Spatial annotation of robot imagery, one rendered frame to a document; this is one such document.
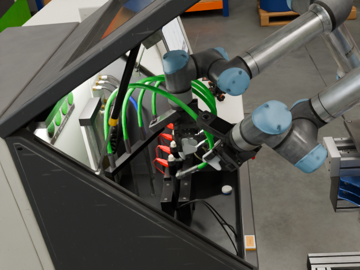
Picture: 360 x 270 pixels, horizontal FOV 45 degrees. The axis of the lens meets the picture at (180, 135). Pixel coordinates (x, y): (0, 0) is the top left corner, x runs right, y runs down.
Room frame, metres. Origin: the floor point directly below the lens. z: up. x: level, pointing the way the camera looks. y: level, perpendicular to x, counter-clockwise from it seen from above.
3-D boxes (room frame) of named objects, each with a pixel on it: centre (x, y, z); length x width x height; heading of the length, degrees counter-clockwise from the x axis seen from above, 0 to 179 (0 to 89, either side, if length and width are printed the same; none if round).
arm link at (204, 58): (1.18, -0.11, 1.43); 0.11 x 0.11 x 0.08; 20
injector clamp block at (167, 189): (1.29, 0.02, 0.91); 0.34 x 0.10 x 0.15; 172
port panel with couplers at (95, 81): (1.44, 0.26, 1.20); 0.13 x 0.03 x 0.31; 172
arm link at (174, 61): (1.16, -0.02, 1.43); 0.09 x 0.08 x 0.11; 110
